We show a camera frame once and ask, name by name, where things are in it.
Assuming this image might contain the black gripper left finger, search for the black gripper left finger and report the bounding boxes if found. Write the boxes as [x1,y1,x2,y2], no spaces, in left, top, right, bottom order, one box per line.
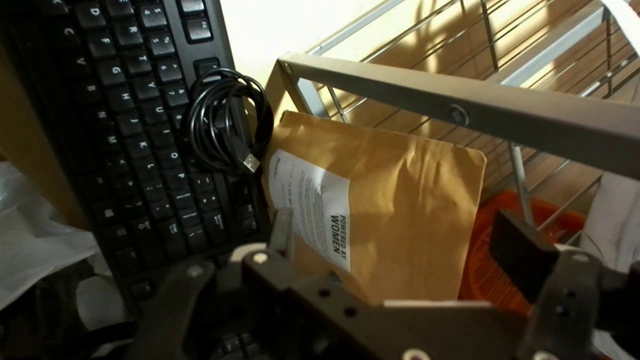
[125,206,375,360]

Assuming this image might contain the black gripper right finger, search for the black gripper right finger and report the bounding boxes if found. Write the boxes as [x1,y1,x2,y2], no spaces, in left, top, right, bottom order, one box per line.
[490,208,640,360]

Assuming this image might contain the brown paper bag white label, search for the brown paper bag white label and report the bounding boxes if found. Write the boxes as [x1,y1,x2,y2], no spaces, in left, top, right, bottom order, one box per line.
[259,109,490,308]

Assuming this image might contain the white plastic bag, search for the white plastic bag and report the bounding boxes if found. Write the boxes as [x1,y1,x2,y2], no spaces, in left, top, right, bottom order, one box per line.
[0,162,111,313]

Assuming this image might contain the grey metal shoe rack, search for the grey metal shoe rack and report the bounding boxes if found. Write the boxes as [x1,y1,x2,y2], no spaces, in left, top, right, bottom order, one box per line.
[261,0,640,242]

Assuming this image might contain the orange plastic container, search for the orange plastic container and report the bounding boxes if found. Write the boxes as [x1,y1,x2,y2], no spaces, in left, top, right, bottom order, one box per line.
[457,191,588,316]

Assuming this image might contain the black computer keyboard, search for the black computer keyboard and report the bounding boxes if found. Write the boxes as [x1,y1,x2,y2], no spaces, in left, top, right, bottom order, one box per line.
[0,0,275,360]

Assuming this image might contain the brown box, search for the brown box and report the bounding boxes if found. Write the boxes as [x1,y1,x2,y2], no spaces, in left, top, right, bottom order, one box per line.
[0,39,87,228]

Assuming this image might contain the coiled black usb cable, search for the coiled black usb cable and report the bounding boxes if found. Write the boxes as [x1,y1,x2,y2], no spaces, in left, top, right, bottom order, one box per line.
[182,66,275,176]

